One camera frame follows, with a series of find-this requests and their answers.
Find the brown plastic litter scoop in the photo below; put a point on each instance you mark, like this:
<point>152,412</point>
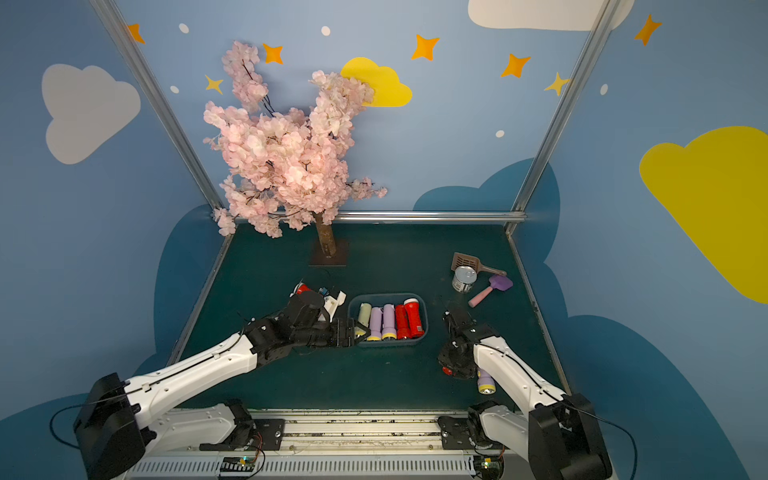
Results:
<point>466,260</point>

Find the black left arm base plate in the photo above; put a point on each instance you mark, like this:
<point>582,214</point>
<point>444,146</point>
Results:
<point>246,432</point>

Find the purple spatula with pink handle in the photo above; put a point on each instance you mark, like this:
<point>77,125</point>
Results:
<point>496,283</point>

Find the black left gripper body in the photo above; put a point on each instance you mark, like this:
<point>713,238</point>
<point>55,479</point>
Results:
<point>344,331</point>

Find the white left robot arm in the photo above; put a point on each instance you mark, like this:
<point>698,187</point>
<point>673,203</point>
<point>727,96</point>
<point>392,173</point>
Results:
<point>122,420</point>

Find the right green circuit board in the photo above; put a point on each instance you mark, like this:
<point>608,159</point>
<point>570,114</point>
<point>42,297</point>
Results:
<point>487,468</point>

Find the left green circuit board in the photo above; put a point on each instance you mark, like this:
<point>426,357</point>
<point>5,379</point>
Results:
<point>240,467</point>

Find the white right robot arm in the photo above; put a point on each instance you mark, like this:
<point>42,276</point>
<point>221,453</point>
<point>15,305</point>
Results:
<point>557,434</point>

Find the green circuit board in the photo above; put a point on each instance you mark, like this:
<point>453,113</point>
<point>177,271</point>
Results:
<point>240,467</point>
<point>487,468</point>

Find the light purple flashlight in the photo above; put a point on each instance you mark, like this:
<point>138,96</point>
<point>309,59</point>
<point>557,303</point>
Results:
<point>375,324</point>

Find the aluminium frame rail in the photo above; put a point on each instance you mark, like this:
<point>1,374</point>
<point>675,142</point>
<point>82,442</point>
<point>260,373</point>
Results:
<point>426,217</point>

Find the silver pull-tab tin can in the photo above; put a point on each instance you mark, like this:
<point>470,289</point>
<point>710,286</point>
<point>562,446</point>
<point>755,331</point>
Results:
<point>464,278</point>

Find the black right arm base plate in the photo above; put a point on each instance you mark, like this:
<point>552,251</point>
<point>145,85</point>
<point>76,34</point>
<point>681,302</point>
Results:
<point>455,433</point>

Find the pale yellow flashlight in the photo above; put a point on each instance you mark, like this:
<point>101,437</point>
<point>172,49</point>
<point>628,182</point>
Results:
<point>362,322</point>

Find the pink blossom artificial tree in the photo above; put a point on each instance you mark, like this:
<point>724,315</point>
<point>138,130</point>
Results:
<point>287,170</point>

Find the purple flashlight group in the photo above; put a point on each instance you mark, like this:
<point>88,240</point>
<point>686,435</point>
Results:
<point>389,330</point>

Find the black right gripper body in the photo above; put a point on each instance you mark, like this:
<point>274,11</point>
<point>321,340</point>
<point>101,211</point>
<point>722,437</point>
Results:
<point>455,355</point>

